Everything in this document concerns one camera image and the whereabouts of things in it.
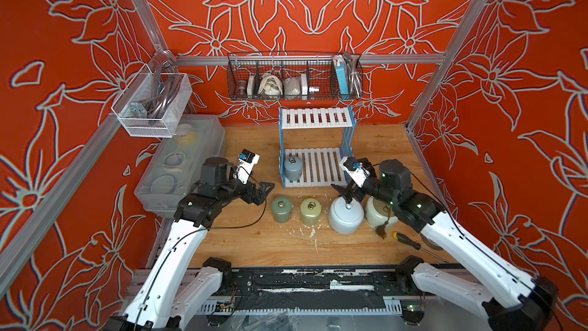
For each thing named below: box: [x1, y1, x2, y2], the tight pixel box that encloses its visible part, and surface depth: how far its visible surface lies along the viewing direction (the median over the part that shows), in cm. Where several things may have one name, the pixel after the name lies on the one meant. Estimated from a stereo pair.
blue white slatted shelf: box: [278, 106, 357, 189], surface depth 99 cm
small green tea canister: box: [271, 196, 294, 223], surface depth 84 cm
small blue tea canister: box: [284, 156, 304, 181], surface depth 94 cm
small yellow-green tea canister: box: [300, 197, 322, 226], surface depth 83 cm
